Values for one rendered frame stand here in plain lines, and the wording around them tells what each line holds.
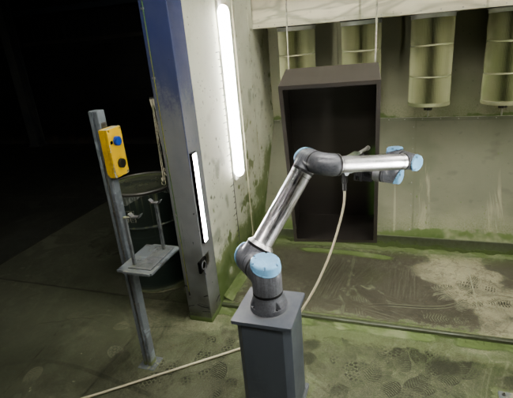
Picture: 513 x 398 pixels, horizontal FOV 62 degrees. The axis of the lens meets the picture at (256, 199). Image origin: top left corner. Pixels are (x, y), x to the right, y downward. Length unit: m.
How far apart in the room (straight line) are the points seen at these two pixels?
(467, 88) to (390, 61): 0.69
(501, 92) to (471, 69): 0.44
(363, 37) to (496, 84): 1.10
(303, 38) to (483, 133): 1.78
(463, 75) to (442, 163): 0.78
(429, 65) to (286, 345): 2.54
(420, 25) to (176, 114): 2.09
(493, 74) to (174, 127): 2.50
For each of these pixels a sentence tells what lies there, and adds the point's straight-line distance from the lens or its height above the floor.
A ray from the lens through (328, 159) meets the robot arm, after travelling 2.11.
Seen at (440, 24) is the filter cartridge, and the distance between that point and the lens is 3.79.
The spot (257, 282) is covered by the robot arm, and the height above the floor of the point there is 0.82.
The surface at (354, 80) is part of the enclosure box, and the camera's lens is 2.63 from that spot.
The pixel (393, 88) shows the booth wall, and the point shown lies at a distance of 4.21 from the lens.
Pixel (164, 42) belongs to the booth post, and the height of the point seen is 1.94.
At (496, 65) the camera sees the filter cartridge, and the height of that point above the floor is 1.56.
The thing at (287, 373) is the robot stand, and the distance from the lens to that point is 2.30.
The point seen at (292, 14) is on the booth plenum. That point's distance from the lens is 3.84.
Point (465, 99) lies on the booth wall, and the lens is 4.26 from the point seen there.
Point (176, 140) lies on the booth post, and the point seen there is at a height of 1.36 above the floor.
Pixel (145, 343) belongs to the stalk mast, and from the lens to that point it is 2.91.
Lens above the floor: 1.94
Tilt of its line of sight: 21 degrees down
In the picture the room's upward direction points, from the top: 5 degrees counter-clockwise
